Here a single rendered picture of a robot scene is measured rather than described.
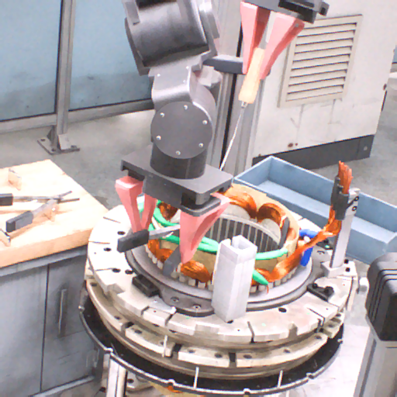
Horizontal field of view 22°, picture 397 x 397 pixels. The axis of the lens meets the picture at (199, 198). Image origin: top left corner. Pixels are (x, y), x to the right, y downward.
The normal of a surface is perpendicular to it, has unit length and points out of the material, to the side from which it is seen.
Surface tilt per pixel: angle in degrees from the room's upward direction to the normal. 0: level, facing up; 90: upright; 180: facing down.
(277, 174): 90
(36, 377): 90
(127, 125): 0
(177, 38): 106
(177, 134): 87
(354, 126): 90
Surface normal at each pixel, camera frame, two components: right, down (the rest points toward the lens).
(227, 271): -0.77, 0.22
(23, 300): 0.60, 0.45
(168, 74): -0.28, -0.84
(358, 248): -0.55, 0.34
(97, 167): 0.13, -0.87
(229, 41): -0.05, 0.48
